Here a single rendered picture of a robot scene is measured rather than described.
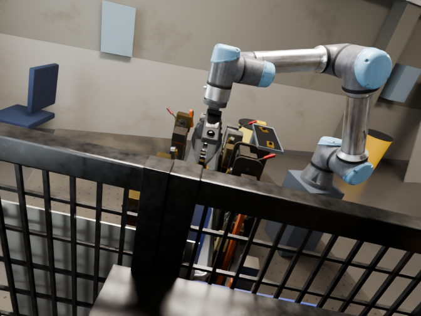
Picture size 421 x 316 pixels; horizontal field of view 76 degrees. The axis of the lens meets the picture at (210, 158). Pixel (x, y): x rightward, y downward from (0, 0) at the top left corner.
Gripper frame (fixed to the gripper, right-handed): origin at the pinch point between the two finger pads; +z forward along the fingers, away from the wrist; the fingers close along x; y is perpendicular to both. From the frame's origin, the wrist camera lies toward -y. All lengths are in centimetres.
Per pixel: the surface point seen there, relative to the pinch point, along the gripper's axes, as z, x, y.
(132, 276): -16, 5, -59
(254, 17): -60, -28, 302
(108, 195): 56, 46, 45
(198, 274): 27.3, -6.5, -20.3
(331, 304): 57, -70, 4
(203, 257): 26.9, -7.4, -13.5
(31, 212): -17, 17, -55
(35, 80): 39, 164, 166
